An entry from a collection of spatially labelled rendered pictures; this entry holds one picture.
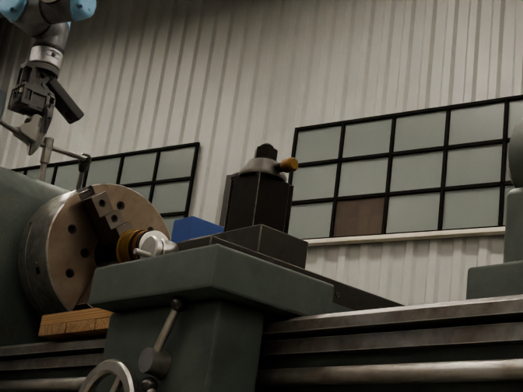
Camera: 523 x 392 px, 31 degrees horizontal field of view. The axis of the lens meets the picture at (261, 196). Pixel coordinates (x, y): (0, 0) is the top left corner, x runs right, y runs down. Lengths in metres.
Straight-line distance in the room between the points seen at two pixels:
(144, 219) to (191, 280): 0.86
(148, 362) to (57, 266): 0.70
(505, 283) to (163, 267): 0.46
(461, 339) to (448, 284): 8.00
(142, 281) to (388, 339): 0.37
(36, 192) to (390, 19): 8.65
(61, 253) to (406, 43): 8.55
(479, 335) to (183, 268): 0.41
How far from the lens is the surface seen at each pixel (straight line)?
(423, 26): 10.37
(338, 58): 10.73
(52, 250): 1.97
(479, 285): 1.17
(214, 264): 1.22
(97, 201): 1.99
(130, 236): 1.93
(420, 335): 1.14
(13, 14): 2.24
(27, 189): 2.14
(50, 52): 2.30
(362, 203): 9.75
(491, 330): 1.08
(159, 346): 1.30
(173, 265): 1.29
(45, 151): 2.26
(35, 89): 2.25
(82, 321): 1.70
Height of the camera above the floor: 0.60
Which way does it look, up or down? 19 degrees up
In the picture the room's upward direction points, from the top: 8 degrees clockwise
